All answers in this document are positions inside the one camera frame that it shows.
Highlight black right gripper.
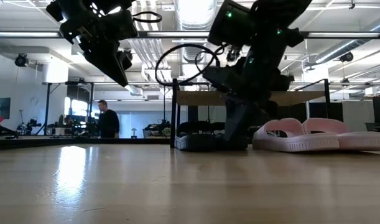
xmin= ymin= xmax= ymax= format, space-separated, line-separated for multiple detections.
xmin=203 ymin=55 xmax=295 ymax=147

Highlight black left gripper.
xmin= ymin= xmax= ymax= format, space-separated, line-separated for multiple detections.
xmin=60 ymin=11 xmax=139 ymax=88

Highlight black slide sandal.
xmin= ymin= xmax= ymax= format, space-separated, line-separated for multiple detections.
xmin=174 ymin=120 xmax=250 ymax=152

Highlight person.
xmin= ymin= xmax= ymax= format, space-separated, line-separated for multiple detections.
xmin=97 ymin=100 xmax=121 ymax=139

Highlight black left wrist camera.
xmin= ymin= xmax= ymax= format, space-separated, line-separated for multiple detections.
xmin=117 ymin=49 xmax=134 ymax=71

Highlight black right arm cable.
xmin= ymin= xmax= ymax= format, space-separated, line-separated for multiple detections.
xmin=154 ymin=43 xmax=223 ymax=88

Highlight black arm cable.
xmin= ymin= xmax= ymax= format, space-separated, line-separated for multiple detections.
xmin=154 ymin=43 xmax=223 ymax=88
xmin=132 ymin=11 xmax=163 ymax=24

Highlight wooden shelf black metal frame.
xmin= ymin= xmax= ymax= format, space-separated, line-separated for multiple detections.
xmin=170 ymin=78 xmax=331 ymax=149

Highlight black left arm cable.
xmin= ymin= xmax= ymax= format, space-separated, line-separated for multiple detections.
xmin=132 ymin=11 xmax=163 ymax=24

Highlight black background gantry frame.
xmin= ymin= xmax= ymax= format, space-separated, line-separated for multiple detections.
xmin=41 ymin=81 xmax=96 ymax=136

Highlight black ceiling camera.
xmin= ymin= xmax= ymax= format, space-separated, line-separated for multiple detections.
xmin=339 ymin=51 xmax=355 ymax=63
xmin=14 ymin=53 xmax=30 ymax=68

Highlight black aluminium table frame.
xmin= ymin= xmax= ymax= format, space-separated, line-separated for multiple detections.
xmin=0 ymin=136 xmax=172 ymax=151

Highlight silver ceiling duct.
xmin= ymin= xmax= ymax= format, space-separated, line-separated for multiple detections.
xmin=173 ymin=0 xmax=218 ymax=63

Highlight wall picture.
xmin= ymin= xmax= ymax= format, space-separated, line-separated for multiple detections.
xmin=0 ymin=97 xmax=11 ymax=120

